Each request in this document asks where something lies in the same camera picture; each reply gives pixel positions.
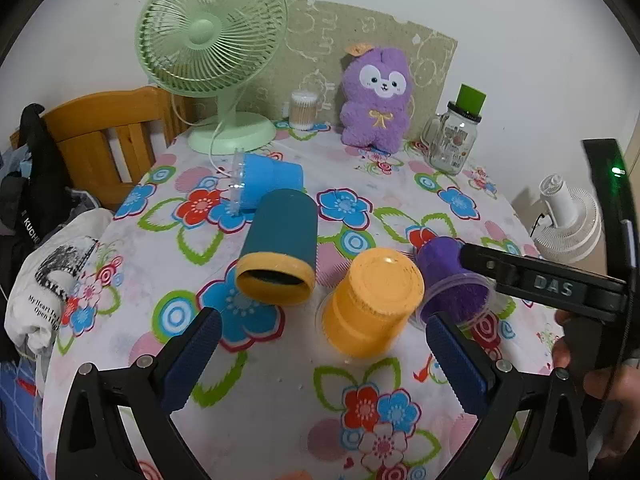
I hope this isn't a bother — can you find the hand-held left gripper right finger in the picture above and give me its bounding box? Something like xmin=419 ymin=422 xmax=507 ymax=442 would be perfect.
xmin=425 ymin=311 xmax=588 ymax=480

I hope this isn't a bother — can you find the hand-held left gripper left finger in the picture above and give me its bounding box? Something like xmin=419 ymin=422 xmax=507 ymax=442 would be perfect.
xmin=56 ymin=307 xmax=223 ymax=480

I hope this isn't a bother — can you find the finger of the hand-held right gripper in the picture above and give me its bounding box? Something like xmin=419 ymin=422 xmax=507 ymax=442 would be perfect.
xmin=460 ymin=244 xmax=628 ymax=320

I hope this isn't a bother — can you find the purple cup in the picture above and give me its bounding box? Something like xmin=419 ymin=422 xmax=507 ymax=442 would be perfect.
xmin=414 ymin=236 xmax=496 ymax=331

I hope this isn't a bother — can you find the orange cup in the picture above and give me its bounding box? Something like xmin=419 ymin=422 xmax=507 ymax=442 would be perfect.
xmin=316 ymin=249 xmax=426 ymax=359

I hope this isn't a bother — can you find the teal cup with yellow rim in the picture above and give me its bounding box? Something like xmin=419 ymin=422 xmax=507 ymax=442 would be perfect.
xmin=235 ymin=189 xmax=319 ymax=307

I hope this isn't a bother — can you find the blue cup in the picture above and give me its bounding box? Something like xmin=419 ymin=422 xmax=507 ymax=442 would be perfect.
xmin=227 ymin=147 xmax=305 ymax=216

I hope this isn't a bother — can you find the person's right hand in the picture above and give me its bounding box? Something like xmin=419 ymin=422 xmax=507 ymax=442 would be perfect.
xmin=552 ymin=310 xmax=640 ymax=459

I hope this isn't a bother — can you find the white fan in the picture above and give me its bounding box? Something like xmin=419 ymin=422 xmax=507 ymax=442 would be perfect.
xmin=530 ymin=173 xmax=603 ymax=263

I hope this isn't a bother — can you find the floral tablecloth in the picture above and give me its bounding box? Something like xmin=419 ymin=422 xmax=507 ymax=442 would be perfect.
xmin=42 ymin=120 xmax=568 ymax=480

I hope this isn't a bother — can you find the glass jar mug green lid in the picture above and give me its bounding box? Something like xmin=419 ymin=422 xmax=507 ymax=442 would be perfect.
xmin=421 ymin=83 xmax=488 ymax=176

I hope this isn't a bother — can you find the white printed shirt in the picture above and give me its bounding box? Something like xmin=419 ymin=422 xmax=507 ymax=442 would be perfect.
xmin=4 ymin=208 xmax=116 ymax=356

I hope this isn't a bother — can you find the blue checkered cloth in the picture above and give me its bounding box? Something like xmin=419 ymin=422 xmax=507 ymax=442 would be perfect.
xmin=0 ymin=355 xmax=51 ymax=480

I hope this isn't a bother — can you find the purple plush toy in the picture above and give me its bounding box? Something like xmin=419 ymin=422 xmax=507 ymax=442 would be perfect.
xmin=340 ymin=44 xmax=415 ymax=153

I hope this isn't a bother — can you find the black garment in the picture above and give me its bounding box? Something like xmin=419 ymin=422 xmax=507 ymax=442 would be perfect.
xmin=0 ymin=103 xmax=76 ymax=271

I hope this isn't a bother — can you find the wooden chair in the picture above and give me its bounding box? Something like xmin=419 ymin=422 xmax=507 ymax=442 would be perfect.
xmin=42 ymin=86 xmax=196 ymax=211

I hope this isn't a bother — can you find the cotton swab container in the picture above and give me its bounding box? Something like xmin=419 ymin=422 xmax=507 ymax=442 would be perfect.
xmin=289 ymin=89 xmax=323 ymax=132

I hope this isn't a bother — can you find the beige patterned board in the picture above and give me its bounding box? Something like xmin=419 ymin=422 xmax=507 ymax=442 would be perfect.
xmin=252 ymin=0 xmax=458 ymax=141

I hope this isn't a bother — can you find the green desk fan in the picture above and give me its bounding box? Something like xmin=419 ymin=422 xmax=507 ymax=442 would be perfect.
xmin=136 ymin=0 xmax=288 ymax=155

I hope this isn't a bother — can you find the white fan cable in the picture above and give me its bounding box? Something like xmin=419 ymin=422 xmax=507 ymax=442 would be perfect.
xmin=170 ymin=91 xmax=238 ymax=181

